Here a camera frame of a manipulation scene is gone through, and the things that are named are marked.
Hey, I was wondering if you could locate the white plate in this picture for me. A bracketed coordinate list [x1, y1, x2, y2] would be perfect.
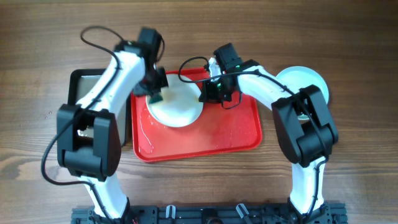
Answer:
[146, 73, 203, 128]

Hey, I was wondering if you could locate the black metal tray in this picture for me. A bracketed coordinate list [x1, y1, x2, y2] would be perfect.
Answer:
[67, 68, 132, 147]

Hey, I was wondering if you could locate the light blue plate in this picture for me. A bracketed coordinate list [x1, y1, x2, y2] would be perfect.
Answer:
[276, 66, 330, 105]

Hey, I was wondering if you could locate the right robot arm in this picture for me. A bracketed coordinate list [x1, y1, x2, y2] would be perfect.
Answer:
[200, 43, 338, 222]

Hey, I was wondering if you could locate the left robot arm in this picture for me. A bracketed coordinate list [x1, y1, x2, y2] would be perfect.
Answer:
[49, 27, 168, 223]

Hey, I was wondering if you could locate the green yellow sponge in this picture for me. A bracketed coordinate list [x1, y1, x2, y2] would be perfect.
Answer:
[148, 92, 163, 105]

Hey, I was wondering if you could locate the red plastic tray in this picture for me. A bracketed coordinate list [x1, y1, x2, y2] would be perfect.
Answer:
[131, 93, 262, 162]

